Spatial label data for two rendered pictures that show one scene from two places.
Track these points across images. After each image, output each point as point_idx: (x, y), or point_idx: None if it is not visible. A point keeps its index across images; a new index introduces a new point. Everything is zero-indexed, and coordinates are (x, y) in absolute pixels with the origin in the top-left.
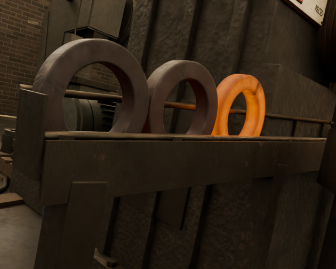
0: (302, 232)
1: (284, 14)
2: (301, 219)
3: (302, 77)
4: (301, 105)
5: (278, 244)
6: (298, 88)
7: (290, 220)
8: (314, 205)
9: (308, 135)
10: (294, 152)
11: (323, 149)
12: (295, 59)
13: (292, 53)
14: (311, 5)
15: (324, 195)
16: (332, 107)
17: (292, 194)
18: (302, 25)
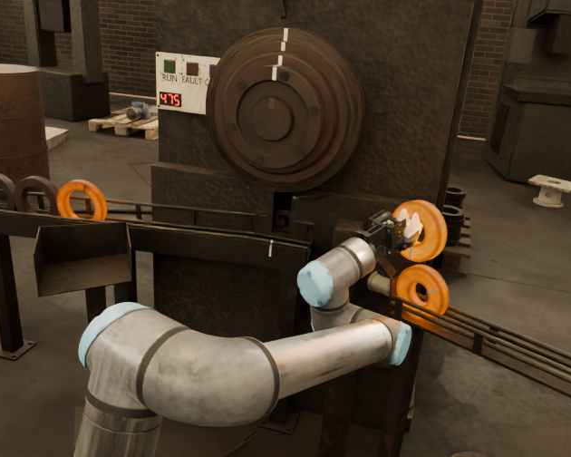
0: (256, 321)
1: (170, 118)
2: (248, 306)
3: (187, 172)
4: (198, 197)
5: (211, 316)
6: (185, 182)
7: (225, 300)
8: (273, 300)
9: (224, 225)
10: (131, 235)
11: (179, 238)
12: (206, 152)
13: (197, 148)
14: (198, 103)
15: None
16: (265, 199)
17: (217, 277)
18: (204, 121)
